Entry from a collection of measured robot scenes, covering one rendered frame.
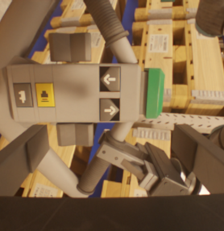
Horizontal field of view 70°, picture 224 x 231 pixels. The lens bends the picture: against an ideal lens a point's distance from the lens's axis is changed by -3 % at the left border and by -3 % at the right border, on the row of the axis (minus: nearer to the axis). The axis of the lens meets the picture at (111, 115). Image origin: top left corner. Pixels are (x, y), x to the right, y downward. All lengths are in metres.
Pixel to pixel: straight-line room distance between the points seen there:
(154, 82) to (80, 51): 0.12
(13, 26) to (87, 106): 0.16
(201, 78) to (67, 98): 1.08
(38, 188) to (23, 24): 0.94
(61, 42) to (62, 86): 0.06
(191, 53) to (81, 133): 1.21
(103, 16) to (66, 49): 0.07
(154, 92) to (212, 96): 0.93
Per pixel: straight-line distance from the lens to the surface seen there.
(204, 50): 1.45
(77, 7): 2.15
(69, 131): 0.28
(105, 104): 0.25
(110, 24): 0.27
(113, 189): 0.96
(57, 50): 0.27
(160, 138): 1.00
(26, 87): 0.28
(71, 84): 0.26
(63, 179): 0.34
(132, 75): 0.25
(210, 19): 0.88
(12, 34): 0.30
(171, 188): 0.30
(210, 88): 1.22
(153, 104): 0.27
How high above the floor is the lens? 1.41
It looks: 14 degrees down
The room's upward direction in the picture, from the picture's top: 94 degrees clockwise
